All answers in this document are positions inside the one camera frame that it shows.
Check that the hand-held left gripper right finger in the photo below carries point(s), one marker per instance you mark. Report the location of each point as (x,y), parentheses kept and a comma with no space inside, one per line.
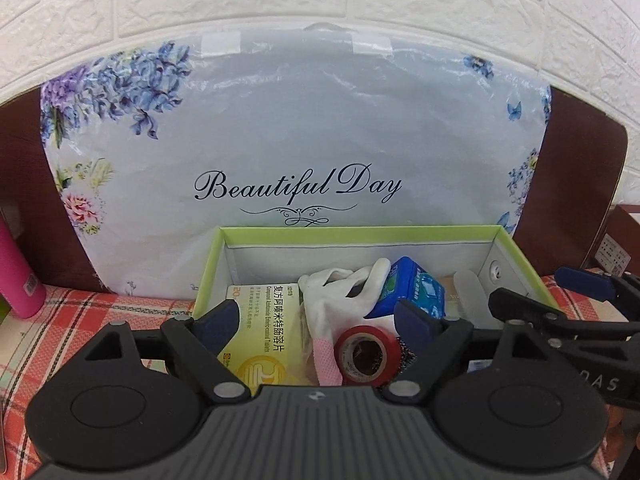
(415,322)

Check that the steel wool scourer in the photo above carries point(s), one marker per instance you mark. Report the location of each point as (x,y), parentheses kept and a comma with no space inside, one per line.
(406,357)

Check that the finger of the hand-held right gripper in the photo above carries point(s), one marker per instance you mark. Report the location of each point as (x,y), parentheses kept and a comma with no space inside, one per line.
(585,282)
(525,305)

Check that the light green storage box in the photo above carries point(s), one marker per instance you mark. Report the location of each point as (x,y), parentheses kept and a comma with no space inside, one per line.
(520,270)

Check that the brown cardboard box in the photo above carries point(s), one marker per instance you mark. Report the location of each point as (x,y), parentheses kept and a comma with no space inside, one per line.
(622,240)

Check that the white glove with pink cuff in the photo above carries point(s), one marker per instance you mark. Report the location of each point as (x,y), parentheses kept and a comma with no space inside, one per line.
(330,300)

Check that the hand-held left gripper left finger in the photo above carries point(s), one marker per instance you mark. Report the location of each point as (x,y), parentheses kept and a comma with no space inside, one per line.
(220,324)

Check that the blue tissue pack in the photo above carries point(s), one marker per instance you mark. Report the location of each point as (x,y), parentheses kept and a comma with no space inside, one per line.
(410,282)

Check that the red tape roll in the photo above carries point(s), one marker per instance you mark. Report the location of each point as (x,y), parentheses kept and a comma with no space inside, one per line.
(367,355)

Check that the floral plastic package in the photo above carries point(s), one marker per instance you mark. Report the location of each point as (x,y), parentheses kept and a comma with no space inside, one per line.
(300,125)

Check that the yellow-green medicine box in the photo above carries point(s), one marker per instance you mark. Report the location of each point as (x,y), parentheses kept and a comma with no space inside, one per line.
(270,320)

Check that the plaid bedsheet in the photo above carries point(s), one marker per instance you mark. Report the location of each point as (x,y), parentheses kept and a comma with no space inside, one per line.
(75,310)

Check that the pink thermos bottle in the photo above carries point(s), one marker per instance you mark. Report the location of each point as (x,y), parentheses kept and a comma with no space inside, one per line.
(17,270)

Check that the brown wooden headboard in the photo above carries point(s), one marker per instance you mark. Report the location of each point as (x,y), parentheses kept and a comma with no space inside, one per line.
(575,185)

